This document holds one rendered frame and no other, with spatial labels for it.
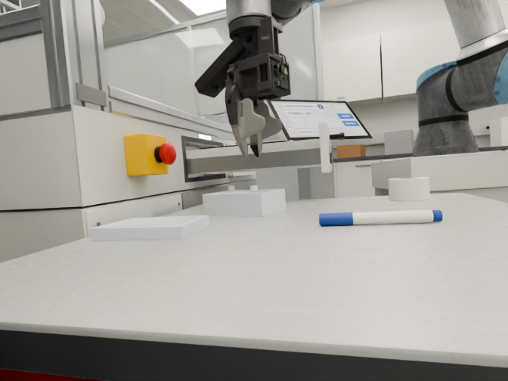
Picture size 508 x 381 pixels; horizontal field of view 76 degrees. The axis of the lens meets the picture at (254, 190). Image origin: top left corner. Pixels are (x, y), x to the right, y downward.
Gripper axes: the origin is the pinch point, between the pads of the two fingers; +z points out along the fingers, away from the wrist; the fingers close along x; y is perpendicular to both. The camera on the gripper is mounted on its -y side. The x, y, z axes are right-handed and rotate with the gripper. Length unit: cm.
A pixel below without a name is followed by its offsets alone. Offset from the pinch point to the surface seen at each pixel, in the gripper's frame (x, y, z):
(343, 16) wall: 371, -87, -180
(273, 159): 17.5, -4.8, 1.4
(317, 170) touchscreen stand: 115, -33, 6
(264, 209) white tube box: -2.4, 4.1, 10.0
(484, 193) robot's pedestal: 42, 35, 12
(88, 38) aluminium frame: -17.3, -16.0, -17.9
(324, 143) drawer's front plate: 19.4, 6.8, -1.0
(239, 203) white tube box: -3.3, -0.3, 9.0
